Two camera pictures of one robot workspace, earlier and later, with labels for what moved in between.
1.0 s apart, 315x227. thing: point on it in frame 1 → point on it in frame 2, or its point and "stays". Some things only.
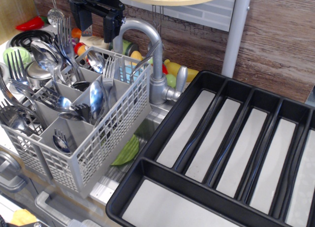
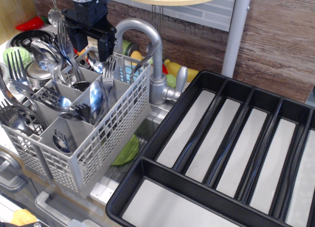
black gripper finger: [84, 18] → [79, 39]
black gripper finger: [111, 26] → [106, 47]
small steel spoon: [97, 61] stays
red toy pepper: [37, 22] stays
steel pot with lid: [35, 75] stays
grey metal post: [242, 5] stays
